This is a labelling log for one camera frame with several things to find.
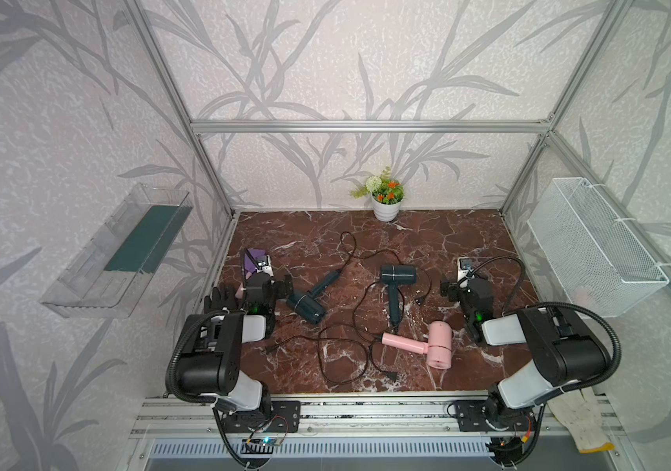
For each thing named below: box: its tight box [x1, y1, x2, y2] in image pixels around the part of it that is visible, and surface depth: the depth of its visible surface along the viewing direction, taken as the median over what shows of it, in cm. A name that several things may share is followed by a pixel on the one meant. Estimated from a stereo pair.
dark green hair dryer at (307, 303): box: [286, 269, 342, 324], surface depth 92 cm
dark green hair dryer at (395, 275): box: [379, 263, 417, 325], surface depth 98 cm
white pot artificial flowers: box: [349, 165, 406, 222], surface depth 113 cm
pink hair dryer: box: [380, 320, 453, 370], surface depth 83 cm
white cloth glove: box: [546, 386, 616, 454], surface depth 74 cm
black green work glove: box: [203, 284, 241, 314], surface depth 96 cm
